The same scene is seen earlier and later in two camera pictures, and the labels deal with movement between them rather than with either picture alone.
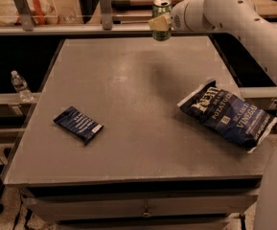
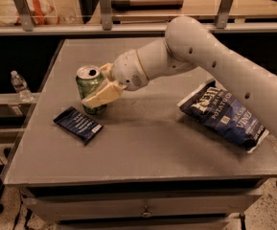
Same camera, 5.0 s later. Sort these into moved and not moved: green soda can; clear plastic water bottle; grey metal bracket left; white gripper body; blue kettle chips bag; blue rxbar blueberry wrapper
Moved: green soda can; white gripper body
Not moved: grey metal bracket left; clear plastic water bottle; blue kettle chips bag; blue rxbar blueberry wrapper
